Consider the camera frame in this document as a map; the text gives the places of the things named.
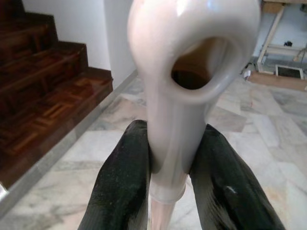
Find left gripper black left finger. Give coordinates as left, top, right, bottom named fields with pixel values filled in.
left=88, top=119, right=152, bottom=230

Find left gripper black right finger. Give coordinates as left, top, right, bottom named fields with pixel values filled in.
left=189, top=123, right=287, bottom=230

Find beige broom purple bristles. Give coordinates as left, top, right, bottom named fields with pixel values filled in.
left=127, top=0, right=261, bottom=230

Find brown wooden plank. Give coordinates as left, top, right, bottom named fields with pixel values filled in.
left=248, top=71, right=307, bottom=92

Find dark wooden staircase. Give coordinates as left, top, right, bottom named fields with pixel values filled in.
left=0, top=0, right=114, bottom=190

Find white framed tablet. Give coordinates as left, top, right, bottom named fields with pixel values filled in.
left=275, top=64, right=304, bottom=80

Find white storage rack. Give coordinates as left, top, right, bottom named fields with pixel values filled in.
left=257, top=0, right=307, bottom=72

